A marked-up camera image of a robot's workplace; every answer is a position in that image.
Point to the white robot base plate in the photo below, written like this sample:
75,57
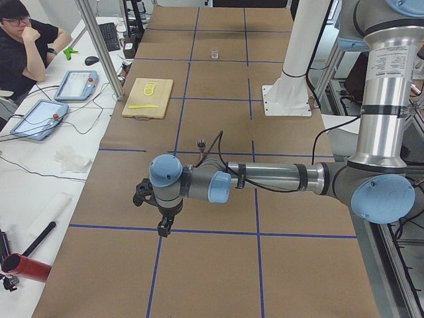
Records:
288,96

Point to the person in black shirt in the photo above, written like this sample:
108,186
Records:
28,47

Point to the aluminium frame post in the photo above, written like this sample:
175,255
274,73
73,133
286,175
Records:
95,34

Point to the front lemon slice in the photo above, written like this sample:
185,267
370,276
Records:
148,93

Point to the near blue teach pendant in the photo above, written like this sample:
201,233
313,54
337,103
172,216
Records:
41,120

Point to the black computer mouse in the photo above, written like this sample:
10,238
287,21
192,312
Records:
91,60

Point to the yellow plastic knife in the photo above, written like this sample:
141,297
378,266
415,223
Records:
147,106

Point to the blue teach pendant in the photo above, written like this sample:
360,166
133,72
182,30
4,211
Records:
77,86
41,120

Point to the steel double jigger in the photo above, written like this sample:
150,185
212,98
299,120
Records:
201,144

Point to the far blue teach pendant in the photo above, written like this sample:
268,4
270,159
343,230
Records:
77,86

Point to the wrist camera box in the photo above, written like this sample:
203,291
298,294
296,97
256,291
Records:
144,193

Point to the black keyboard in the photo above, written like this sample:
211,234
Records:
110,36

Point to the green plastic clamp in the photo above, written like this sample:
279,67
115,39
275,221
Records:
69,51

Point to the white tissue wad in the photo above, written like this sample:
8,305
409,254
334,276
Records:
70,161

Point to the red thermos bottle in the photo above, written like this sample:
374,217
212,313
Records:
25,267

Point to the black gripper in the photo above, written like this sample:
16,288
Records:
167,212

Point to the bamboo cutting board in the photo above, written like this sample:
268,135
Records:
161,96

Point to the small glass beaker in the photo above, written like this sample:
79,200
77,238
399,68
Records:
214,53

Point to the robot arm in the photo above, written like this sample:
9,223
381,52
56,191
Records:
246,73

